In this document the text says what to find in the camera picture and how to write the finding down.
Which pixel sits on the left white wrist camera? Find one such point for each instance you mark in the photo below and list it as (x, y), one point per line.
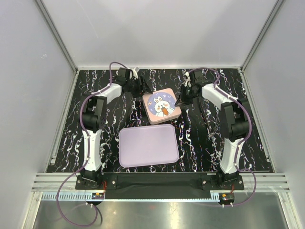
(135, 71)

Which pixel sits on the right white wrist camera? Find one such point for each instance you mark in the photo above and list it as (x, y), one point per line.
(188, 80)

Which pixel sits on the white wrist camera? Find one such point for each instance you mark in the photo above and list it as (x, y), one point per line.
(188, 80)
(135, 71)

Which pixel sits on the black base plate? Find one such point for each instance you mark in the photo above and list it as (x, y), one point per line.
(158, 186)

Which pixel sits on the lilac plastic tray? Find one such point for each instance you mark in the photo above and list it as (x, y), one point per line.
(148, 145)

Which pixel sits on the pink chocolate tin box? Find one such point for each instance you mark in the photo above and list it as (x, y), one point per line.
(161, 118)

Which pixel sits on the pink tin lid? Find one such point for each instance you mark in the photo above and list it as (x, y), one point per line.
(160, 101)

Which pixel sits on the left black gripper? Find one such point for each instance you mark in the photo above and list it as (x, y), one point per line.
(139, 92)

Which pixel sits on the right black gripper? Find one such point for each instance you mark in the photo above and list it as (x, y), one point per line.
(184, 101)

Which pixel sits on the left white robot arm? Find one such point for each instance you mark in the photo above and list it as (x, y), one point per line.
(93, 115)

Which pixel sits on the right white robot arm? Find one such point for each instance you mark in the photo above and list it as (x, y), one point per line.
(235, 121)

